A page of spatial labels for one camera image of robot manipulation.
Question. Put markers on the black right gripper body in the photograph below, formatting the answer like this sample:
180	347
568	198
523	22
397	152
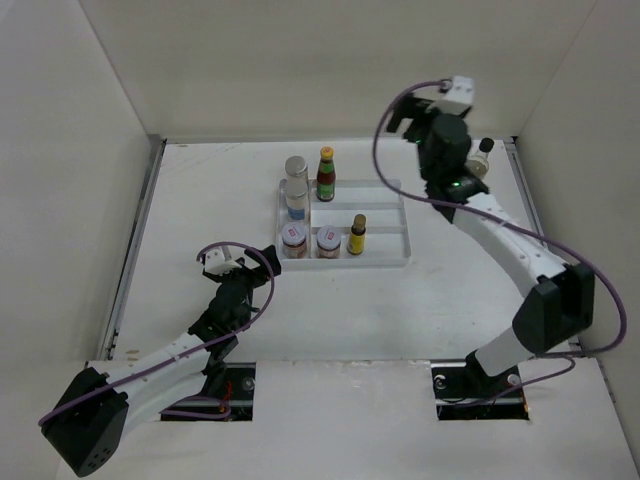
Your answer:
416	109

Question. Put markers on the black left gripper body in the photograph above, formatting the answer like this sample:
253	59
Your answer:
251	278

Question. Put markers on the dark soy sauce bottle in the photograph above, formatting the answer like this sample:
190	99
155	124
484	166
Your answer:
477	163

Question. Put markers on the spice jar white red lid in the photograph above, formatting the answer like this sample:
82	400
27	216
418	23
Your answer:
328	242

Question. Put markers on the red sauce bottle yellow cap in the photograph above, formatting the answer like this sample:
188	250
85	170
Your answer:
326	176

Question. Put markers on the small yellow label bottle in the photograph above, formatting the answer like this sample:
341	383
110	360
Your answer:
356	242

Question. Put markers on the tall jar silver lid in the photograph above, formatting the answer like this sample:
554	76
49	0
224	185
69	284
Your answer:
296	196

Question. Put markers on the small bottle blue label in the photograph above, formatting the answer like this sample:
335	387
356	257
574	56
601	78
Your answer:
296	168

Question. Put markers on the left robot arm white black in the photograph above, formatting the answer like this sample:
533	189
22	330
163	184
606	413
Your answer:
98	409

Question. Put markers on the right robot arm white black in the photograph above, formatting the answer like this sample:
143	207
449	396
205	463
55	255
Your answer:
558	297

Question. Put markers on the white divided organizer tray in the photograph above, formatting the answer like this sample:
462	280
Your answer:
386	239

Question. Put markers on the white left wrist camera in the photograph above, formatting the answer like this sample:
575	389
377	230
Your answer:
217	260

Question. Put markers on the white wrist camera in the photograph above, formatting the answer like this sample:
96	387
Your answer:
217	260
459	96

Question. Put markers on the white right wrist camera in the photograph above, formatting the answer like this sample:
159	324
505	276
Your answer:
459	96

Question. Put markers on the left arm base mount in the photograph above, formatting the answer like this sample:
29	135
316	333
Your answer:
227	398

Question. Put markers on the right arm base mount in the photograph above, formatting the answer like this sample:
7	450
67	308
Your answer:
459	399

